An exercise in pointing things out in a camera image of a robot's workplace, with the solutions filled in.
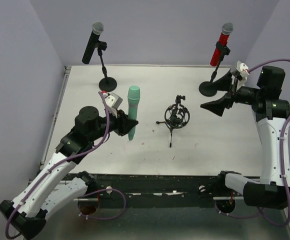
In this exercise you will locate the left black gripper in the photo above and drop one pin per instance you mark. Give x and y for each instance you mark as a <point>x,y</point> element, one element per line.
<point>121,122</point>

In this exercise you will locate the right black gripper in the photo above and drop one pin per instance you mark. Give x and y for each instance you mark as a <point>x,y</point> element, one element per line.
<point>234,90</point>

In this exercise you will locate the tall black round-base stand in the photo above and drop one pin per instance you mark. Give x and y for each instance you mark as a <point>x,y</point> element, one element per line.
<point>210,88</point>

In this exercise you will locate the mint green microphone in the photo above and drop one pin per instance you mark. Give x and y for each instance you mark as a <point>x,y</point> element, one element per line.
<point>133,98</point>

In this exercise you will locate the short black round-base stand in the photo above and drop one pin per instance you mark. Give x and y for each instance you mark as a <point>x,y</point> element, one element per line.
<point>107,84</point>

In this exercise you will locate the black tripod shock mount stand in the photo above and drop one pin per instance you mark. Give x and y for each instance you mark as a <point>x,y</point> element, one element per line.
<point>176,116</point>

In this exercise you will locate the red microphone grey grille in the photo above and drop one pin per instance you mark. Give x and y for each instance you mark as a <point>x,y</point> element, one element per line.
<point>221,45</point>

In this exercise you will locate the black microphone silver grille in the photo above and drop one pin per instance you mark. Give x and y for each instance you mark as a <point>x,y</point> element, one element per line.
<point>93,42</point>

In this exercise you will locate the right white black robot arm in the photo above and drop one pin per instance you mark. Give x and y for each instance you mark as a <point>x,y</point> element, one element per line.
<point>271,114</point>

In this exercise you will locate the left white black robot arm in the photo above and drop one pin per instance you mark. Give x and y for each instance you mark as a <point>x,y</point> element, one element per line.
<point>29,211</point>

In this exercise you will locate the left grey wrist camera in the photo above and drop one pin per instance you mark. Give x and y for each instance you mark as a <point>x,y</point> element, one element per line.
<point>113,102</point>

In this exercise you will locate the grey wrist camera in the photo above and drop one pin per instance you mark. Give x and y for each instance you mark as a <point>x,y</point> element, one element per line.
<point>241,72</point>
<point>113,102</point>

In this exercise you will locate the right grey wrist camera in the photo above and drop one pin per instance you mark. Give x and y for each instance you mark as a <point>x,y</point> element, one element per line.
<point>241,72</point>

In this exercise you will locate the black mounting base plate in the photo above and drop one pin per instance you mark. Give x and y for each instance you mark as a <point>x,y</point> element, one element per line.
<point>158,191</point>

